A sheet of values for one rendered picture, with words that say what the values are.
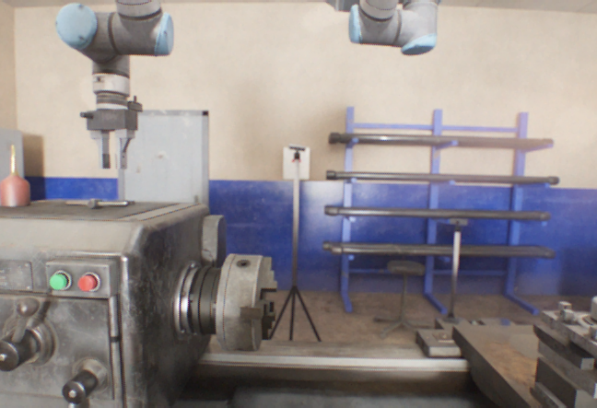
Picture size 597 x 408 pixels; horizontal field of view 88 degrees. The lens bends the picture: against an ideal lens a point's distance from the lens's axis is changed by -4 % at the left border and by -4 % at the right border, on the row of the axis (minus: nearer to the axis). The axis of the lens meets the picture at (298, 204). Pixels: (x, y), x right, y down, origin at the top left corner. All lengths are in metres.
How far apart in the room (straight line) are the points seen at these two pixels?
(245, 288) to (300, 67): 3.44
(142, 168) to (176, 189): 0.48
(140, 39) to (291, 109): 3.18
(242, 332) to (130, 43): 0.70
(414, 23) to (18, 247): 1.02
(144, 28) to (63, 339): 0.65
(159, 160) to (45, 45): 2.01
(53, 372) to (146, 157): 3.58
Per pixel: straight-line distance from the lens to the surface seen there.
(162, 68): 4.38
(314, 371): 1.13
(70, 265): 0.71
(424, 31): 0.97
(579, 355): 0.89
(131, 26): 0.83
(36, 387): 0.89
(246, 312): 0.80
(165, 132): 4.17
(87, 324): 0.76
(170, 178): 4.13
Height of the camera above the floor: 1.44
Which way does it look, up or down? 5 degrees down
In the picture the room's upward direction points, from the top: 1 degrees clockwise
